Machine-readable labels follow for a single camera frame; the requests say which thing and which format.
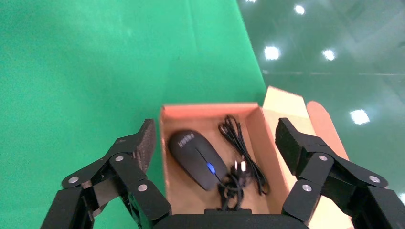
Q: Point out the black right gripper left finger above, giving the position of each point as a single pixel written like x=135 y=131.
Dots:
x=126 y=177

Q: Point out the open small cardboard box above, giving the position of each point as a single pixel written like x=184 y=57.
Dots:
x=183 y=197

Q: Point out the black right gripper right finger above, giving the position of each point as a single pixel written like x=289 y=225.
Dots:
x=319 y=170

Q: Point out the green table cloth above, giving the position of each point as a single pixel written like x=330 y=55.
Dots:
x=95 y=63

